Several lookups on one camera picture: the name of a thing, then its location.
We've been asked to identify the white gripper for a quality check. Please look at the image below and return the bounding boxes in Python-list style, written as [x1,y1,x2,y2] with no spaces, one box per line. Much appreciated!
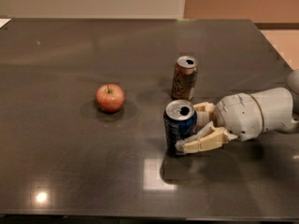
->
[175,93,263,154]

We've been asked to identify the blue pepsi can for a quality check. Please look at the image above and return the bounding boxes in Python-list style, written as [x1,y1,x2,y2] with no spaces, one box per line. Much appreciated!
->
[164,100,197,156]

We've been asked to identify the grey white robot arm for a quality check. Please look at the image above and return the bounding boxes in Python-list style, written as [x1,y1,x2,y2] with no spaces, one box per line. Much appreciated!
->
[175,69,299,155]

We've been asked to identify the orange brown soda can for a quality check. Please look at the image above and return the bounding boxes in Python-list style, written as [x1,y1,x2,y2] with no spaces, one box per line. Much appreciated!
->
[171,56,198,100]

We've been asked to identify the red apple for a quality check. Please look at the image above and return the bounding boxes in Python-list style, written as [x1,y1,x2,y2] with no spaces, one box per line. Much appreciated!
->
[95,84,125,113]

